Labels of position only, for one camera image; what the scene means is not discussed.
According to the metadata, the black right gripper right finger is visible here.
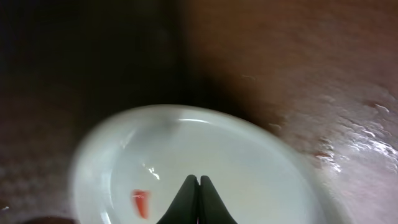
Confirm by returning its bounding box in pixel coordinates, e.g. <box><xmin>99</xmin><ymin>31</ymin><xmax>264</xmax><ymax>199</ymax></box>
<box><xmin>198</xmin><ymin>175</ymin><xmax>237</xmax><ymax>224</ymax></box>

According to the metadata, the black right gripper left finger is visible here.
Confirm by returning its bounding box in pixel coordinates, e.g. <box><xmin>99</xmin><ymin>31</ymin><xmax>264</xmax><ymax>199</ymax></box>
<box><xmin>157</xmin><ymin>175</ymin><xmax>199</xmax><ymax>224</ymax></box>

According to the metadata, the white plate with red stain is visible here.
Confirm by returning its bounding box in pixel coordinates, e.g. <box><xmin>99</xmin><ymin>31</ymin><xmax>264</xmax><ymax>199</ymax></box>
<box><xmin>70</xmin><ymin>105</ymin><xmax>327</xmax><ymax>223</ymax></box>

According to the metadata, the brown plastic serving tray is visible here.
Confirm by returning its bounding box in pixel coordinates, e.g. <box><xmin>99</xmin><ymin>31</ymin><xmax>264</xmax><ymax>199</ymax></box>
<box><xmin>0</xmin><ymin>0</ymin><xmax>280</xmax><ymax>224</ymax></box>

